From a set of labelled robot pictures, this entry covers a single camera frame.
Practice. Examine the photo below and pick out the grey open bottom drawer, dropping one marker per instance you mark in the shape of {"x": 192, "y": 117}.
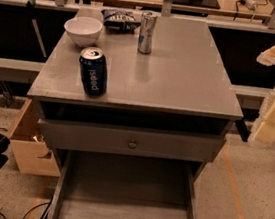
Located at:
{"x": 106, "y": 186}

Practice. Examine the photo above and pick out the wooden box on floor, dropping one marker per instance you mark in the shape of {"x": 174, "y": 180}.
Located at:
{"x": 28, "y": 146}

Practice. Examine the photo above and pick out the grey drawer cabinet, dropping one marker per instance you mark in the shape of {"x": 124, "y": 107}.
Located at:
{"x": 180, "y": 86}

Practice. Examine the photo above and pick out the blue chip bag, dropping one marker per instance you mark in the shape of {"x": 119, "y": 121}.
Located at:
{"x": 120, "y": 19}

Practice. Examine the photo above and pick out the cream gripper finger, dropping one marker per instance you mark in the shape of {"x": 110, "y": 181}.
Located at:
{"x": 267, "y": 57}

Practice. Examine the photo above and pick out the grey top drawer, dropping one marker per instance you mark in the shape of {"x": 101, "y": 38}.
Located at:
{"x": 72, "y": 135}

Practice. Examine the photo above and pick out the round drawer knob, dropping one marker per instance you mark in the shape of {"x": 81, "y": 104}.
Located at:
{"x": 132, "y": 144}

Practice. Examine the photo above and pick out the silver redbull can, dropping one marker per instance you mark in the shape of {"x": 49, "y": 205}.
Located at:
{"x": 148, "y": 21}

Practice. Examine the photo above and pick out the blue pepsi can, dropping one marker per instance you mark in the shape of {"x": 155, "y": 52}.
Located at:
{"x": 93, "y": 70}

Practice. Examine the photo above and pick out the white bowl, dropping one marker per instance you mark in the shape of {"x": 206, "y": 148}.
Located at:
{"x": 84, "y": 31}

